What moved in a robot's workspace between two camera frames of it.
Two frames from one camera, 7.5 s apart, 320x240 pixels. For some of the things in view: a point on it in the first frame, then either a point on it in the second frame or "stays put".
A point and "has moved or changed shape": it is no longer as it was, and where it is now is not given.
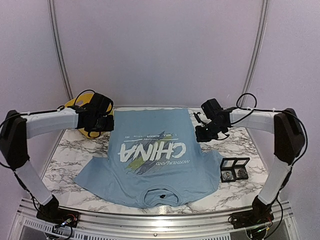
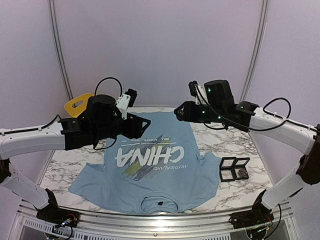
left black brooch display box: (227, 173) stays put
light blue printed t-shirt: (155, 159) has moved or changed shape
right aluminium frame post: (258, 54) stays put
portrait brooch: (227, 175) -> (181, 111)
